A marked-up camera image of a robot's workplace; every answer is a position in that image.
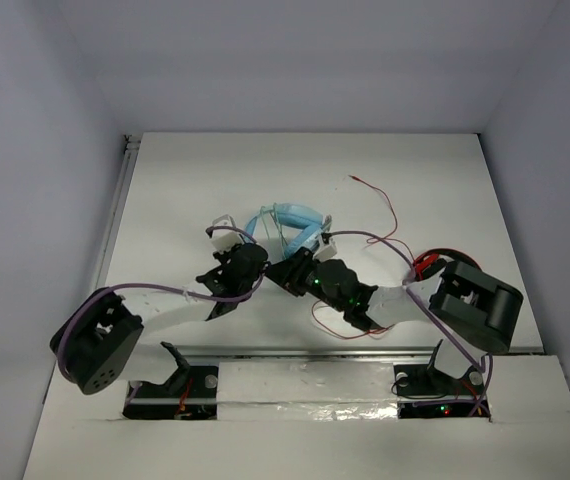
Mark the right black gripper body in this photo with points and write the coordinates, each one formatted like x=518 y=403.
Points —
x=307 y=266

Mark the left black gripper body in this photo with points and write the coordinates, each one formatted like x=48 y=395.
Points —
x=238 y=259

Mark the light blue headphones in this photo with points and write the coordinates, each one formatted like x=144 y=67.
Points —
x=296 y=226

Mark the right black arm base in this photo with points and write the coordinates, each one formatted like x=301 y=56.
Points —
x=424 y=392

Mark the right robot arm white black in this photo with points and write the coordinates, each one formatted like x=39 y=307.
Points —
x=476 y=313

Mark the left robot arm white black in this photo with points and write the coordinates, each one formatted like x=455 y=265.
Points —
x=97 y=345

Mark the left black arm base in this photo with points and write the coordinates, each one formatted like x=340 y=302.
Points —
x=189 y=393

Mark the red headphones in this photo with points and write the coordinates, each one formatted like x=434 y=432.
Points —
x=433 y=260

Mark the white foam block with tape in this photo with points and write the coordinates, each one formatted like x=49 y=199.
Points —
x=305 y=391

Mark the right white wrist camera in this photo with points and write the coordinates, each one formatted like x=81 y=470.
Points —
x=327 y=248

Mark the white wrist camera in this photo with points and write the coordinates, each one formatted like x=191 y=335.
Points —
x=327 y=248
x=223 y=235

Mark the aluminium rail frame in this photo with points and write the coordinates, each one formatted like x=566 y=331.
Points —
x=427 y=190

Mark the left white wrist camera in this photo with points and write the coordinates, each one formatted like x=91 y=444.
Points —
x=223 y=235

